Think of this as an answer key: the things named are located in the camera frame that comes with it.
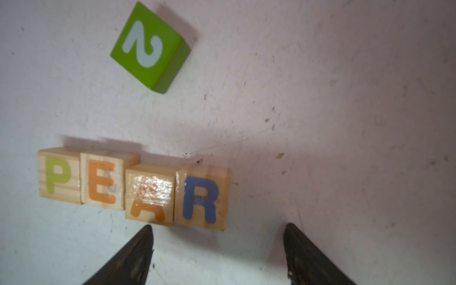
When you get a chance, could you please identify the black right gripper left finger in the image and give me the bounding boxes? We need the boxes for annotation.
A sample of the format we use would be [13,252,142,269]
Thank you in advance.
[84,224,154,285]

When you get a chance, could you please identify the green block number 2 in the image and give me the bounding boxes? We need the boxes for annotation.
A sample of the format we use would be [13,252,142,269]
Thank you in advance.
[110,1,191,94]

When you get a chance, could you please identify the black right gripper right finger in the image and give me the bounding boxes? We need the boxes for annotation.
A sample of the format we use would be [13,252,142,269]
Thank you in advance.
[283,223,355,285]

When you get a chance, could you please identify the wooden block blue R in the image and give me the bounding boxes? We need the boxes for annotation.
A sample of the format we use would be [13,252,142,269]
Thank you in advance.
[173,164,232,231]

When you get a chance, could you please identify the wooden block orange E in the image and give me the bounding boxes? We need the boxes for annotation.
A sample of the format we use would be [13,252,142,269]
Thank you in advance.
[80,150,141,211]

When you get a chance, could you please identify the wooden block green P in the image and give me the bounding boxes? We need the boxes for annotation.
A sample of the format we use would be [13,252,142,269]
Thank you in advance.
[38,147,82,205]

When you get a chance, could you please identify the wooden block orange A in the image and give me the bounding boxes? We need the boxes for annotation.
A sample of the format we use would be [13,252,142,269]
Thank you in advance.
[125,163,177,226]

